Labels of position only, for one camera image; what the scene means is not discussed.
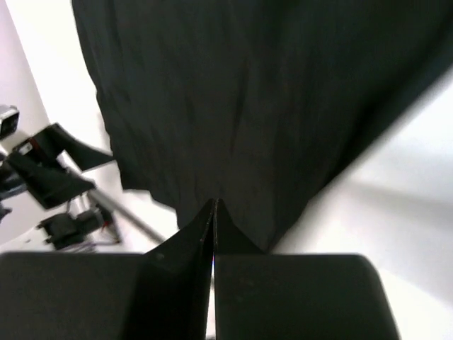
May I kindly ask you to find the black pleated skirt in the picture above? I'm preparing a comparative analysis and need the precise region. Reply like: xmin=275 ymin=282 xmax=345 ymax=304
xmin=72 ymin=1 xmax=452 ymax=250

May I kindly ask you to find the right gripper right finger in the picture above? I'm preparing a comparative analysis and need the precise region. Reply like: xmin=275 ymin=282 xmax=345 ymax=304
xmin=214 ymin=200 xmax=399 ymax=340

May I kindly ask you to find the front aluminium rail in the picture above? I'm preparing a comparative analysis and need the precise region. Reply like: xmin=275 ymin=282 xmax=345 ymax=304
xmin=87 ymin=189 xmax=166 ymax=244

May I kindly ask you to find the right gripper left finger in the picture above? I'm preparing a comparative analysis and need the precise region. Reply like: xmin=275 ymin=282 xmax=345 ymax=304
xmin=1 ymin=200 xmax=215 ymax=339

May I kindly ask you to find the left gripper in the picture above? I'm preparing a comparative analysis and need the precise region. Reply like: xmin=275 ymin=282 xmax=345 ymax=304
xmin=1 ymin=123 xmax=114 ymax=223

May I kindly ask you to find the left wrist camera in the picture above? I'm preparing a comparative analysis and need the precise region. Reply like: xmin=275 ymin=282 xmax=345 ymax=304
xmin=0 ymin=104 xmax=20 ymax=140

